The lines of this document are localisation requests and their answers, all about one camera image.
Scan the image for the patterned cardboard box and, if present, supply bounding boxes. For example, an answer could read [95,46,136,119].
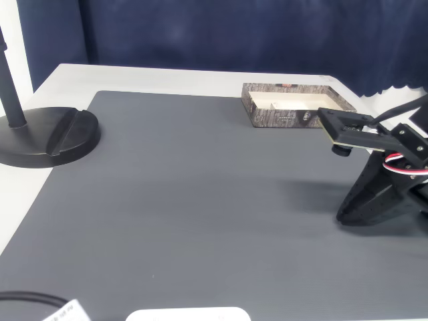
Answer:
[241,82,358,129]

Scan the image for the grey table mat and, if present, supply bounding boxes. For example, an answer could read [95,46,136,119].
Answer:
[0,90,428,321]

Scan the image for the white flat device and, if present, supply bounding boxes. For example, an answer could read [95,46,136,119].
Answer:
[125,306,252,321]

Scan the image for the black round stand base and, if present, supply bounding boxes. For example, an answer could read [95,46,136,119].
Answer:
[0,25,102,169]

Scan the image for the red white servo wires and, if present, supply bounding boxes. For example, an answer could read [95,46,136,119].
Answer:
[383,152,428,177]

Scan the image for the white printed cable tag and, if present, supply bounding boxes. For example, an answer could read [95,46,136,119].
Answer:
[41,298,91,321]

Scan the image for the black cable with tag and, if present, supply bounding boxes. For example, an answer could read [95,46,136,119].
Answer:
[0,291,66,310]

